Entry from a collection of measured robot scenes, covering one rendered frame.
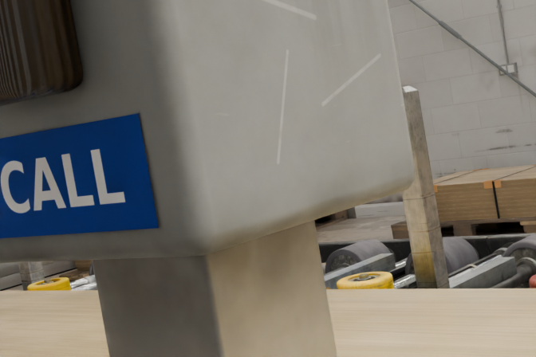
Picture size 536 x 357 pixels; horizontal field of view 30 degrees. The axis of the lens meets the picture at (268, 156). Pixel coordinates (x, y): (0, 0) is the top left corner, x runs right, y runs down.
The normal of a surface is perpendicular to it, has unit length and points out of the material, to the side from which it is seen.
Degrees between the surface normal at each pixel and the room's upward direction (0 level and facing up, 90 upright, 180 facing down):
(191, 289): 90
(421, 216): 90
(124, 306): 90
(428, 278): 90
